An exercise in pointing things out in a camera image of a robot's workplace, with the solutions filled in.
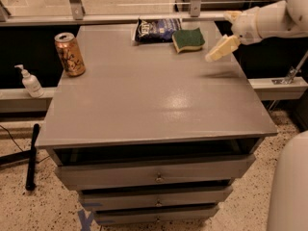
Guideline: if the black cable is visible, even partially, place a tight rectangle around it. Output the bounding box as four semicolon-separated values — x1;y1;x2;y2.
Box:
0;124;25;153

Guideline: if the white pump bottle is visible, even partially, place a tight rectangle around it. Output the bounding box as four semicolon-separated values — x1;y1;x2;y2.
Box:
15;64;44;98

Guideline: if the gold drink can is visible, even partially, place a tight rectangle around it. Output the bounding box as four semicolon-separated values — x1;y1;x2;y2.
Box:
54;32;86;77

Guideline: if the bottom grey drawer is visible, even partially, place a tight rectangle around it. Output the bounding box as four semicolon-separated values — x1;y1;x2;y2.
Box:
94;204;218;225

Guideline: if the grey drawer cabinet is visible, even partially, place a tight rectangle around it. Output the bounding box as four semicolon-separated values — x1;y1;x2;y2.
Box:
35;20;279;226

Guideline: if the metal bracket on ledge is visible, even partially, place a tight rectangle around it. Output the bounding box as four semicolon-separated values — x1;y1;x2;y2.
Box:
272;50;308;85

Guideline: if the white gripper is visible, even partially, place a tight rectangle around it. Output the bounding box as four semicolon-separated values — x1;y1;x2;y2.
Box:
205;7;262;62

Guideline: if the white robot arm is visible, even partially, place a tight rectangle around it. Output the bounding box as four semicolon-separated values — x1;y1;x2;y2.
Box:
205;0;308;231

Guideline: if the metal window rail frame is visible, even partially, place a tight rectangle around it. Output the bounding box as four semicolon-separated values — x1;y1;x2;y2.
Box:
0;0;308;27

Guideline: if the blue chip bag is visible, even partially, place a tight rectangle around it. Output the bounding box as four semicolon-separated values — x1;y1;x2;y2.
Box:
133;18;181;43

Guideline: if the green and yellow sponge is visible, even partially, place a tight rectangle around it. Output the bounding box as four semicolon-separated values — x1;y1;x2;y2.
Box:
172;28;205;53

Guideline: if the grey drawer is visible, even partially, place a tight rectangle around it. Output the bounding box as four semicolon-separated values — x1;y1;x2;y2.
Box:
94;204;218;225
79;186;233;211
55;154;255;191

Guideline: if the black stand leg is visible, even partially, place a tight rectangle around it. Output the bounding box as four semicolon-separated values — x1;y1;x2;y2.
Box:
0;123;39;191

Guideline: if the middle grey drawer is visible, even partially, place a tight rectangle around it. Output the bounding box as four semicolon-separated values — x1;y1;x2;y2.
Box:
79;186;233;211

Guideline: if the top grey drawer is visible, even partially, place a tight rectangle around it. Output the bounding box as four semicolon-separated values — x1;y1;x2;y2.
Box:
55;154;255;191

